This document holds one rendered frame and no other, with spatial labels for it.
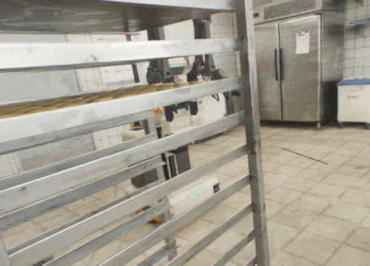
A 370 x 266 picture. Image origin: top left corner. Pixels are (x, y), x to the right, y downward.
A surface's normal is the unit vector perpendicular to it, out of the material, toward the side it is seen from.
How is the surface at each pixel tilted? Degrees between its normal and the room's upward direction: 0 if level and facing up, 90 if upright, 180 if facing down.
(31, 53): 90
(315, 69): 90
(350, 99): 92
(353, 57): 90
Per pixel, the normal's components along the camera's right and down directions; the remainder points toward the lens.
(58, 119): 0.77, 0.11
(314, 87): -0.68, 0.29
